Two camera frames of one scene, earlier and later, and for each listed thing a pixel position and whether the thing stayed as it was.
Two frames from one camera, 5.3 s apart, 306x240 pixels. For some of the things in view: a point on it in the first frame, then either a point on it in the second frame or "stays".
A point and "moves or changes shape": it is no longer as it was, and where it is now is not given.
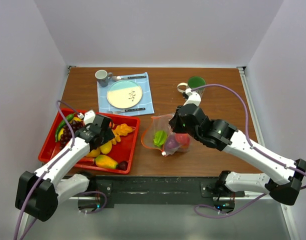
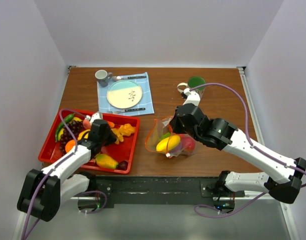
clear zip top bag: (161, 136) moves or changes shape
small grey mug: (102, 77) stays
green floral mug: (193, 82) stays
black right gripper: (174, 123) stays
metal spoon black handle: (117, 78) stays
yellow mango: (106, 148) to (168, 143)
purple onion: (171, 143) to (177, 150)
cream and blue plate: (124, 94) stays
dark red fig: (123, 165) stays
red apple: (183, 140) moves or changes shape
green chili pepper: (63, 122) stays
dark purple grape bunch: (67, 135) stays
